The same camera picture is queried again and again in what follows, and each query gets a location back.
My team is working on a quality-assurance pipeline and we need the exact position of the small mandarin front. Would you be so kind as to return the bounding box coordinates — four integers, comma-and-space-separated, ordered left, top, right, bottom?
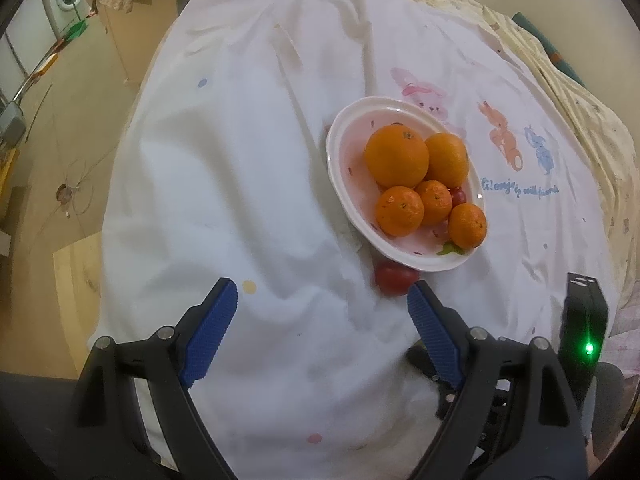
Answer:
447, 203, 487, 250

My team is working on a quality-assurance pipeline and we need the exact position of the small mandarin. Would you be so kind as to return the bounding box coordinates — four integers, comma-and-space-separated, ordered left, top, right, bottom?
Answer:
447, 203, 487, 250
374, 186, 424, 237
414, 180, 452, 226

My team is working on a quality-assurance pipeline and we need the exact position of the large orange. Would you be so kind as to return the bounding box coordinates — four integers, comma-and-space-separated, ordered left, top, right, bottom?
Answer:
363, 124, 430, 188
425, 132, 469, 188

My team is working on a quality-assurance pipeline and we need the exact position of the pink strawberry-pattern plate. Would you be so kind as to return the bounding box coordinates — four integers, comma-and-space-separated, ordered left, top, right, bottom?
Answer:
326, 96, 489, 272

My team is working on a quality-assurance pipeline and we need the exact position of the teal pillow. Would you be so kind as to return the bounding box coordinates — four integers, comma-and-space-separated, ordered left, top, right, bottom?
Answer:
512, 12, 584, 86

